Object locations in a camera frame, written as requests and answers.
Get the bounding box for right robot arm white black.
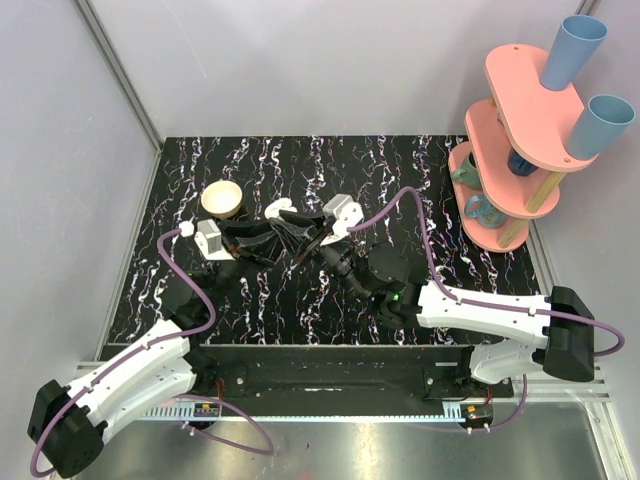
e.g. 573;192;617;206
266;199;594;397

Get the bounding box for blue patterned mug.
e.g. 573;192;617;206
464;194;507;229

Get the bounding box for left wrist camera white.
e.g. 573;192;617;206
178;219;227;261

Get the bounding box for cream round bowl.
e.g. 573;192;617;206
200;180;243;219

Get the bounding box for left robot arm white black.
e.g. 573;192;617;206
27;220;282;479

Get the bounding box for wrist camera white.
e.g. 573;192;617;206
178;219;227;261
321;194;364;246

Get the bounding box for blue cup rear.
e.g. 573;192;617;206
540;14;608;91

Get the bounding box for black marble mat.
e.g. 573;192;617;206
107;135;541;345

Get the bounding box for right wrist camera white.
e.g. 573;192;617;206
321;194;364;246

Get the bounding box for dark blue cup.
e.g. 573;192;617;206
507;149;538;177

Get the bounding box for pink three tier shelf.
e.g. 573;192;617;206
448;44;590;253

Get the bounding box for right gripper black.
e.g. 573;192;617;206
267;209;371;303

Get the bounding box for white earbud case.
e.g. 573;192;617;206
264;198;297;219

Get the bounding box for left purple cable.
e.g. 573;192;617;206
30;229;276;479

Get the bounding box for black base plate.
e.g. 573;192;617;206
192;345;514;399

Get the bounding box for green ceramic mug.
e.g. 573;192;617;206
451;152;483;191

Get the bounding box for blue cup front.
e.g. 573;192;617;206
566;94;636;160

